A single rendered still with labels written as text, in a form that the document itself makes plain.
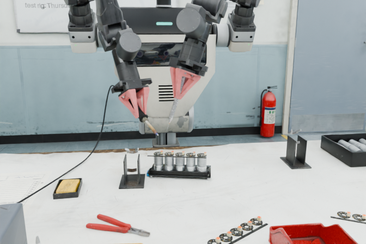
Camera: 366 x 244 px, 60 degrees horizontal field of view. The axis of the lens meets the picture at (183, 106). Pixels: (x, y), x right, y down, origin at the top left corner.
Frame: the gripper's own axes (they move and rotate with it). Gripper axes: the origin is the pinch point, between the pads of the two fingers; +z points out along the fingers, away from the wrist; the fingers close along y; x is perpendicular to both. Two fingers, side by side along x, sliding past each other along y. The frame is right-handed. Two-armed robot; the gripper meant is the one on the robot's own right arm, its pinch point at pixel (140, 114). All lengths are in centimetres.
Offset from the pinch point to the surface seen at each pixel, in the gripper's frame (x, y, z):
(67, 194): 1.6, -23.3, 15.0
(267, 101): 132, 234, -18
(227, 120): 174, 212, -13
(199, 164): -10.4, 6.4, 17.6
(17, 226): -16.9, -36.9, 17.6
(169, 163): -5.7, 0.7, 15.0
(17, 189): 12.6, -31.0, 10.2
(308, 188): -26.5, 23.4, 30.8
